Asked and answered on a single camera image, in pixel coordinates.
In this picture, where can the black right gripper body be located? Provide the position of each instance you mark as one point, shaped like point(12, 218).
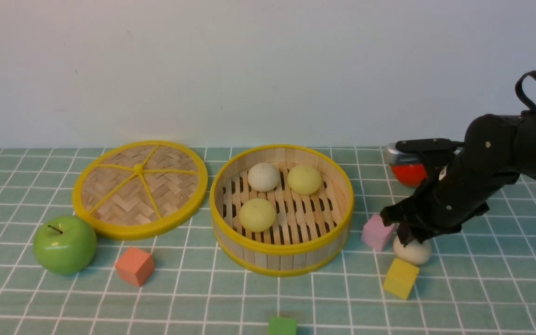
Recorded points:
point(447, 200)

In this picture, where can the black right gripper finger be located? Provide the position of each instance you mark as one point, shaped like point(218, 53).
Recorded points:
point(407, 234)

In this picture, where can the white bun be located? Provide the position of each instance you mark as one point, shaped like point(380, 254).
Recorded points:
point(263, 177)
point(416, 253)

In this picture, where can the yellow bun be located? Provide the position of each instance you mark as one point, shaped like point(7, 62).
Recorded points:
point(304, 179)
point(257, 215)

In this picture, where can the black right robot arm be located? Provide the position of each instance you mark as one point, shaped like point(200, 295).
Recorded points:
point(495, 152)

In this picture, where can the bamboo steamer tray yellow rim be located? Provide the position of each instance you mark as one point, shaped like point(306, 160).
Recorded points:
point(309, 230)

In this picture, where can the woven bamboo steamer lid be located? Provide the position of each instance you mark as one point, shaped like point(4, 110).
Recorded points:
point(141, 190)

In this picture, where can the pink cube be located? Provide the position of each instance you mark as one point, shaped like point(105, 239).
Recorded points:
point(375, 234)

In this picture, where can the yellow cube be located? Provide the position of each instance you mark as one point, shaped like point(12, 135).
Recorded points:
point(400, 278)

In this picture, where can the red tomato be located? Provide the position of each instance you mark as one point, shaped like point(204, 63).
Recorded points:
point(409, 175)

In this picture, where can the green cube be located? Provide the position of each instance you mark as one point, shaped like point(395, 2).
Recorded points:
point(282, 326)

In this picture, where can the orange cube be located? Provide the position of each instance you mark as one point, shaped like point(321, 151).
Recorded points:
point(135, 266)

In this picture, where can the green apple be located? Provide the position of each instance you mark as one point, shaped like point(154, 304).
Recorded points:
point(65, 245)

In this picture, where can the green checked tablecloth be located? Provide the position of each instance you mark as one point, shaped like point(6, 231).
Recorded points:
point(479, 282)

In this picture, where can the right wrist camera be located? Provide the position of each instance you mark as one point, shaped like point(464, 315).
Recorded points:
point(427, 152)

